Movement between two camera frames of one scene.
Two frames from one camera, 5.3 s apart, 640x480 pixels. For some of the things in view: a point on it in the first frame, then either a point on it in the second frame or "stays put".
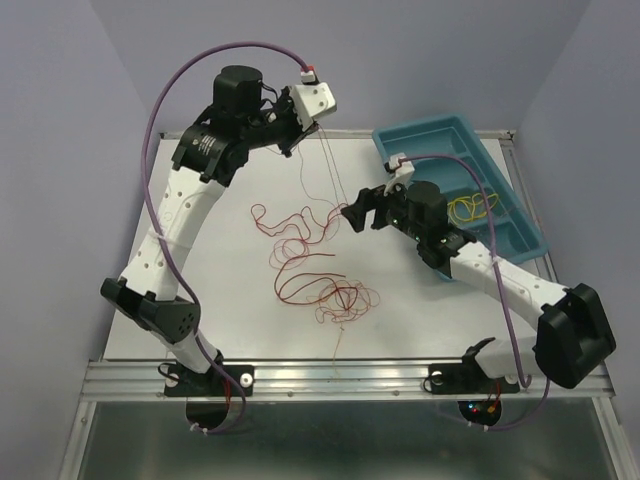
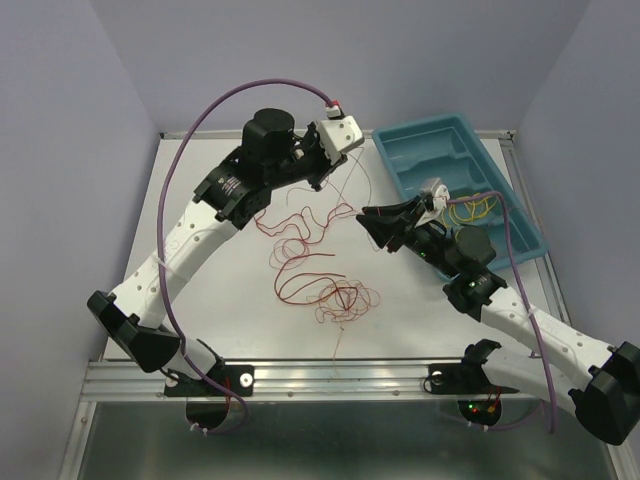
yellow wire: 463,208 stays put
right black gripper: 367,200 → 387,229
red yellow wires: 344,300 stays put
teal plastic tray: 518,234 stays put
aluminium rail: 390,379 stays put
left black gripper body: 281,125 → 309,161
